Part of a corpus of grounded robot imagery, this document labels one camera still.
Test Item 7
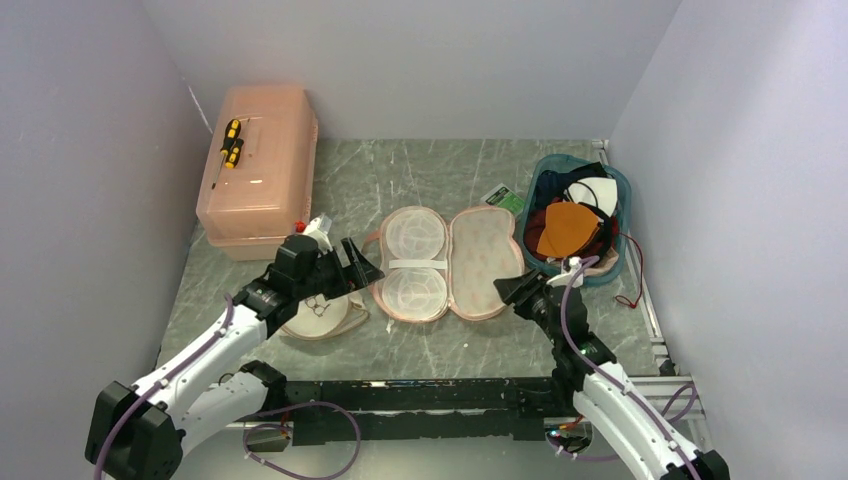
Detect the white mesh laundry bag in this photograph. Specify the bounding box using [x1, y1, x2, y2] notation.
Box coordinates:
[281, 292, 370, 341]

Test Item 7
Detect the yellow black screwdriver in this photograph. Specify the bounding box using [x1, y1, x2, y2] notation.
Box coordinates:
[220, 118, 242, 152]
[211, 138, 244, 189]

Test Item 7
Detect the teal plastic basket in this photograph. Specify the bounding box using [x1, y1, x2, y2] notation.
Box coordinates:
[514, 154, 632, 287]

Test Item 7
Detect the red thin wire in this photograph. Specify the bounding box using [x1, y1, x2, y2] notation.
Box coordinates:
[614, 233, 646, 309]

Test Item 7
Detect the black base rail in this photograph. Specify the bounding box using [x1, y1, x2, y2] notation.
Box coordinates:
[245, 377, 578, 446]

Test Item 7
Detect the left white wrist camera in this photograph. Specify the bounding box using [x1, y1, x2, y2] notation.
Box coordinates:
[294, 214, 332, 252]

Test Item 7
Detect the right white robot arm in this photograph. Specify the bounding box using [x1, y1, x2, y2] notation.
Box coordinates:
[494, 271, 730, 479]

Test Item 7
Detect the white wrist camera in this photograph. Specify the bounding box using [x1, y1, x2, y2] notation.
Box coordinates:
[294, 214, 332, 252]
[547, 256, 587, 288]

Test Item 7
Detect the orange black bra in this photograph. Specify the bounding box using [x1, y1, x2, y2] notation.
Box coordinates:
[538, 197, 619, 261]

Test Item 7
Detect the navy blue cloth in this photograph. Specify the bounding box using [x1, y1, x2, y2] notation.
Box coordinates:
[532, 163, 608, 210]

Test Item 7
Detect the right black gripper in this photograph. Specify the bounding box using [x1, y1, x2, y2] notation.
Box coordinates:
[493, 267, 561, 345]

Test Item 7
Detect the pink plastic storage box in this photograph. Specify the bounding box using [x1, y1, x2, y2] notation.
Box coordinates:
[196, 84, 318, 261]

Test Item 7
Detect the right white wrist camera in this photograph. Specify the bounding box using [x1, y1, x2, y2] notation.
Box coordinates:
[547, 256, 587, 288]

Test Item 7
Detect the green white small box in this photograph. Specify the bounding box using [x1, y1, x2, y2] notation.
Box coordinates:
[480, 184, 525, 214]

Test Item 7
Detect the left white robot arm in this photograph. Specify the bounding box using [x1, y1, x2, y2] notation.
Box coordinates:
[84, 234, 384, 479]

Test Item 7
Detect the patterned beige oven mitt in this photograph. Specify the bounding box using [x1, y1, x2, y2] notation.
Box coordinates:
[363, 206, 525, 323]

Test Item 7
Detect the beige pink cloth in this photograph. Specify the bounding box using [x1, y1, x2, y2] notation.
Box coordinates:
[585, 247, 620, 277]

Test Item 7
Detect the dark red bra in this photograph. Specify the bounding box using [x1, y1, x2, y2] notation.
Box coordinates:
[523, 209, 548, 262]

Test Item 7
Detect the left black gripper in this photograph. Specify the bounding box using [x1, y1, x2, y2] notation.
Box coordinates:
[295, 237, 383, 300]

